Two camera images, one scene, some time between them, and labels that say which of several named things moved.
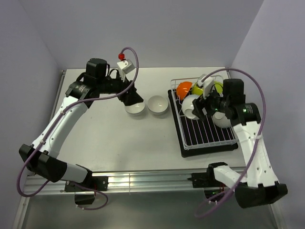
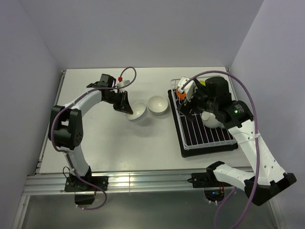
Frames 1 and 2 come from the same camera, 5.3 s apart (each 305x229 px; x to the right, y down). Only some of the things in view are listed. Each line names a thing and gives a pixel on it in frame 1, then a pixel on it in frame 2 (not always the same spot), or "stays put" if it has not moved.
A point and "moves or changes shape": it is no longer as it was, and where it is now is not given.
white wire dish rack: (198, 133) stays put
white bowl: (135, 108) moves or changes shape
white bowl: (188, 106) moves or changes shape
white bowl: (157, 104) stays put
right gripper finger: (198, 103) → (188, 109)
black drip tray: (200, 136) stays put
